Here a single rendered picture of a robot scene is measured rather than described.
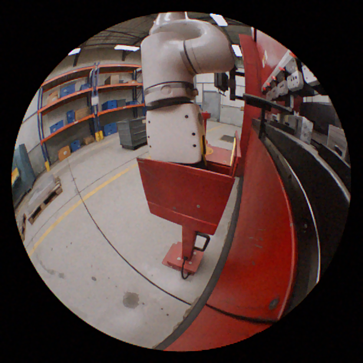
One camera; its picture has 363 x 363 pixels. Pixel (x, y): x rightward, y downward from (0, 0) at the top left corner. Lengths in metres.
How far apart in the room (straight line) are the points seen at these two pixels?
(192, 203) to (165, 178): 0.06
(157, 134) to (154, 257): 0.86
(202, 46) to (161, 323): 1.11
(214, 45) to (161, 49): 0.07
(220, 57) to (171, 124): 0.13
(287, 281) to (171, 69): 0.32
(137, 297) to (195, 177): 0.89
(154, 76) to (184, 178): 0.16
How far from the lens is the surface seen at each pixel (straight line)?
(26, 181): 5.22
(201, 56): 0.18
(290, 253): 0.20
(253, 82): 1.62
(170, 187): 0.20
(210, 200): 0.18
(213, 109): 8.24
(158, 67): 0.19
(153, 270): 0.92
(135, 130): 2.70
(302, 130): 0.51
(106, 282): 1.05
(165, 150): 0.20
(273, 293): 0.20
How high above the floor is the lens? 0.89
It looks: 36 degrees down
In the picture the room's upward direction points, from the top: straight up
